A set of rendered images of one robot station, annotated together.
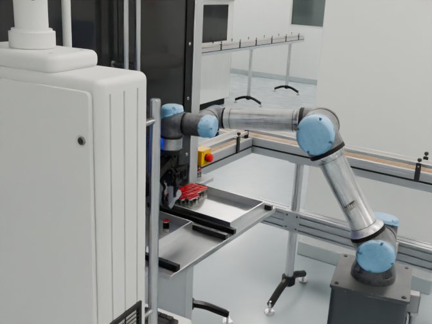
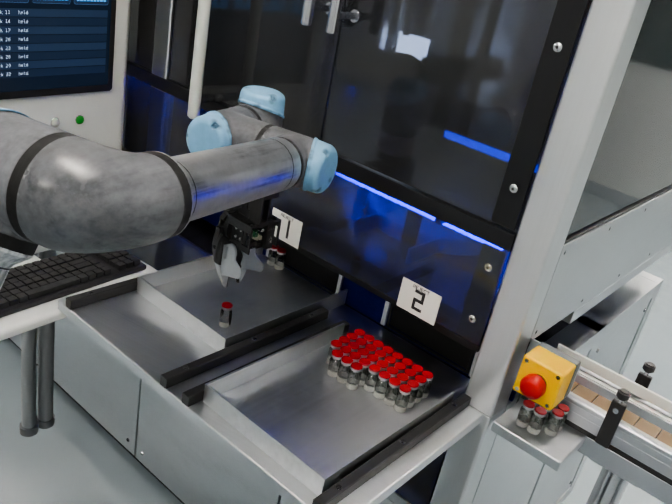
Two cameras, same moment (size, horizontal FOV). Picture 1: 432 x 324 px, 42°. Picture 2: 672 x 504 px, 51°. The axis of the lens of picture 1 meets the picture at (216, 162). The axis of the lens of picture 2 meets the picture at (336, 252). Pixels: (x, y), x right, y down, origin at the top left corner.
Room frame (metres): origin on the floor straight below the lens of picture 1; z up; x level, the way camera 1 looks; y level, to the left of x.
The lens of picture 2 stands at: (2.08, -0.96, 1.61)
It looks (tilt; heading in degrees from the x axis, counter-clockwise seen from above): 25 degrees down; 94
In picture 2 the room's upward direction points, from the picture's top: 12 degrees clockwise
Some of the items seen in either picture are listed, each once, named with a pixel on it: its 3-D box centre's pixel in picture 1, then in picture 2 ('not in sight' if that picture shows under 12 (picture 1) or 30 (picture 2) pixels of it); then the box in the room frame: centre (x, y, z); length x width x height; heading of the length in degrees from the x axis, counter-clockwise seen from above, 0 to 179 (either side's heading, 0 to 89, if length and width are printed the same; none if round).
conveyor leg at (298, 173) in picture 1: (293, 224); not in sight; (2.90, -0.45, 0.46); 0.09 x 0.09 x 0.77; 58
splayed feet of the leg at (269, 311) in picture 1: (287, 285); not in sight; (2.90, -0.45, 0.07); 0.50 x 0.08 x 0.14; 148
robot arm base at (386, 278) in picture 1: (374, 262); not in sight; (1.74, -0.57, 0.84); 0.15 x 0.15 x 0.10
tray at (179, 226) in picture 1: (132, 225); (245, 290); (1.83, 0.29, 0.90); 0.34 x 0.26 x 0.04; 58
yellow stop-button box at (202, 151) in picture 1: (200, 155); (545, 375); (2.39, 0.07, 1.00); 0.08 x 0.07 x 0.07; 58
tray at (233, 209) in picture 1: (211, 204); (333, 396); (2.06, 0.01, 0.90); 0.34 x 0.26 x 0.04; 57
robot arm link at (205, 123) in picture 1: (201, 124); (233, 138); (1.82, 0.05, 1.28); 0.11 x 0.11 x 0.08; 72
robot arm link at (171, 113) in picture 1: (172, 121); (258, 123); (1.84, 0.15, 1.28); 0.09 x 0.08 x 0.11; 72
